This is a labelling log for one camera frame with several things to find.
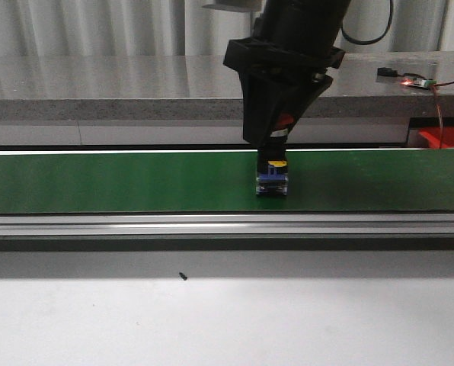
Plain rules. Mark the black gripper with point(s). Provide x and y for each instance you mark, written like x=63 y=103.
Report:
x=265 y=72

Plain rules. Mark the red push button top edge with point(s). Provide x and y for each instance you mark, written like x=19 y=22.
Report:
x=272 y=166

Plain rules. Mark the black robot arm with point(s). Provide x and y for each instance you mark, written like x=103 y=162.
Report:
x=308 y=27

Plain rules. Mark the black connector plug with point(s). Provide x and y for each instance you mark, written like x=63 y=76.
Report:
x=387 y=72

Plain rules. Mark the small green circuit board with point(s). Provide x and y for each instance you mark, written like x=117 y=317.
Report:
x=417 y=82

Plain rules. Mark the green conveyor belt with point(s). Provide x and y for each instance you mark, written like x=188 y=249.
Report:
x=91 y=183

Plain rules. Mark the red plastic bin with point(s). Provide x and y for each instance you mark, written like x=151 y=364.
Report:
x=434 y=140

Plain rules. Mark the grey stone countertop left slab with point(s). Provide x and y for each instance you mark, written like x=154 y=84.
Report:
x=118 y=88

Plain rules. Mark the grey pleated curtain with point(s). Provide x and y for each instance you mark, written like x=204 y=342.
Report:
x=177 y=28

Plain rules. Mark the aluminium conveyor frame rail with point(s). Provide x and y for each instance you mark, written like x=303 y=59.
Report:
x=243 y=224

